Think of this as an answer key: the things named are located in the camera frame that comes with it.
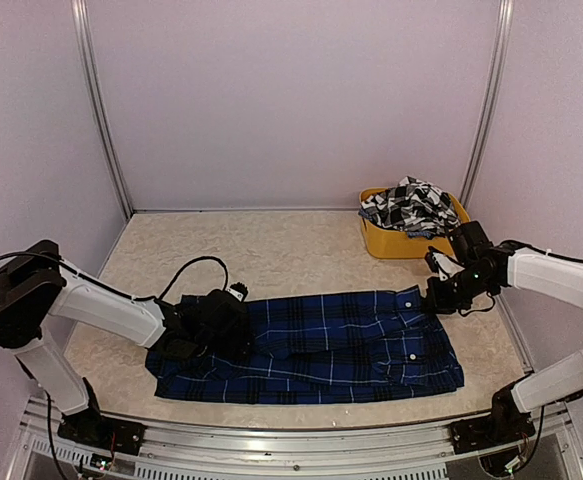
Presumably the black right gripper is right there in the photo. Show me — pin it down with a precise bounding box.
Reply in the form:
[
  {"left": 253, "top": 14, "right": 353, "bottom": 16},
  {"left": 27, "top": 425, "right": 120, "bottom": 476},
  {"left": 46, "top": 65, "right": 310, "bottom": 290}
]
[{"left": 421, "top": 265, "right": 496, "bottom": 314}]

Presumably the blue plaid long sleeve shirt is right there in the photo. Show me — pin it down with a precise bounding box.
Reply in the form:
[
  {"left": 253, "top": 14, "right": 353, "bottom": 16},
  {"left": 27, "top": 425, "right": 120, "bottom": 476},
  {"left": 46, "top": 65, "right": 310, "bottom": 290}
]
[{"left": 145, "top": 286, "right": 465, "bottom": 405}]

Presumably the yellow plastic basket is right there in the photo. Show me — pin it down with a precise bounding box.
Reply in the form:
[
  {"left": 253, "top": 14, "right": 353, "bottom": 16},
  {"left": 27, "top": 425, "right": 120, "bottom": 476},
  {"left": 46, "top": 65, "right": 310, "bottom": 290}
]
[{"left": 358, "top": 188, "right": 470, "bottom": 259}]

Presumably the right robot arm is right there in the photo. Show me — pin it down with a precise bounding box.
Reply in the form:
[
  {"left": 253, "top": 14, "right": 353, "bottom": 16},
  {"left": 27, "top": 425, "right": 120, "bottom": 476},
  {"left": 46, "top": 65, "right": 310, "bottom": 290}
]
[{"left": 423, "top": 221, "right": 583, "bottom": 444}]

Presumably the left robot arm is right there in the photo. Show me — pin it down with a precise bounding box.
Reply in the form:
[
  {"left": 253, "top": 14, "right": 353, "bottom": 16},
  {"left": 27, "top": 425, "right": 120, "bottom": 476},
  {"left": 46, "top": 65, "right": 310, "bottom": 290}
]
[{"left": 0, "top": 240, "right": 253, "bottom": 445}]

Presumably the black white plaid shirt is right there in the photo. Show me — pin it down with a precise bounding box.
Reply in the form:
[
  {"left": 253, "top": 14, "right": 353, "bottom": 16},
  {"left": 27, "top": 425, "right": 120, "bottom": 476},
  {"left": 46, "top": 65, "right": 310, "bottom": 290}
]
[{"left": 358, "top": 176, "right": 461, "bottom": 240}]

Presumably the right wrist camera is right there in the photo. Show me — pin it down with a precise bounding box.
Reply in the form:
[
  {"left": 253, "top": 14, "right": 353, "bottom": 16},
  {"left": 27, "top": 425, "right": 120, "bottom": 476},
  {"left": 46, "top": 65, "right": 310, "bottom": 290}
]
[{"left": 424, "top": 246, "right": 464, "bottom": 281}]

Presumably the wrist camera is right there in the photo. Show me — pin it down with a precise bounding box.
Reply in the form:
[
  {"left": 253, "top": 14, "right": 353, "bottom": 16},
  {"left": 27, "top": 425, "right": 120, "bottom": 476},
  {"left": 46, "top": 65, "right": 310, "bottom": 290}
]
[
  {"left": 424, "top": 246, "right": 464, "bottom": 281},
  {"left": 227, "top": 282, "right": 249, "bottom": 302}
]

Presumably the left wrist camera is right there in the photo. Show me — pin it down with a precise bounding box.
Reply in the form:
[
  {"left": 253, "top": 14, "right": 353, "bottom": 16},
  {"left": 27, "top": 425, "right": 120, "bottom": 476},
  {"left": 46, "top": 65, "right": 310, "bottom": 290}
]
[{"left": 227, "top": 282, "right": 249, "bottom": 302}]

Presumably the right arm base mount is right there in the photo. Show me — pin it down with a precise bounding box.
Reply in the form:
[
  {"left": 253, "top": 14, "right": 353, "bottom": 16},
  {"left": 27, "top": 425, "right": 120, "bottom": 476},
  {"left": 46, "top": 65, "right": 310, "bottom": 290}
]
[{"left": 449, "top": 385, "right": 536, "bottom": 455}]

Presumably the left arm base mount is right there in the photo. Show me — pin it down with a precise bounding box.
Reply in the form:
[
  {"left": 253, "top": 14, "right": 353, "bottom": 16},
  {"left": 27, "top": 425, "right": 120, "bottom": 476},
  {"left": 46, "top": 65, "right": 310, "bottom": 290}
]
[{"left": 58, "top": 378, "right": 147, "bottom": 456}]

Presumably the front aluminium rail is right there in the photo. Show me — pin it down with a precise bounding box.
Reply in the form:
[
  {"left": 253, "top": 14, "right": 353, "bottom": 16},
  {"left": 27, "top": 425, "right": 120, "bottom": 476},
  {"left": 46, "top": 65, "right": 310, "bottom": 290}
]
[{"left": 3, "top": 399, "right": 583, "bottom": 479}]

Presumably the right aluminium frame post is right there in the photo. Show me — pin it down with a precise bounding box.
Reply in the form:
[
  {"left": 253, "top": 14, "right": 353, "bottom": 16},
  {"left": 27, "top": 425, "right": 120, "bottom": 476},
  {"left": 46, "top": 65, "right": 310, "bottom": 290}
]
[{"left": 460, "top": 0, "right": 515, "bottom": 207}]

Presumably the aluminium frame post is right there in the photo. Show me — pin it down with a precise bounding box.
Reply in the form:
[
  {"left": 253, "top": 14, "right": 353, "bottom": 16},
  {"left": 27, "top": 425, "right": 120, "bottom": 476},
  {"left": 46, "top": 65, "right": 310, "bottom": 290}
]
[
  {"left": 460, "top": 0, "right": 515, "bottom": 207},
  {"left": 71, "top": 0, "right": 135, "bottom": 222}
]

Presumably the left aluminium frame post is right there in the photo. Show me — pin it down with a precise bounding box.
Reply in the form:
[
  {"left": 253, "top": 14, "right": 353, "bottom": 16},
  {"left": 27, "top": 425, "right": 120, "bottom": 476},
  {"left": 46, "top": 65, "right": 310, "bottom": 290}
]
[{"left": 71, "top": 0, "right": 135, "bottom": 222}]

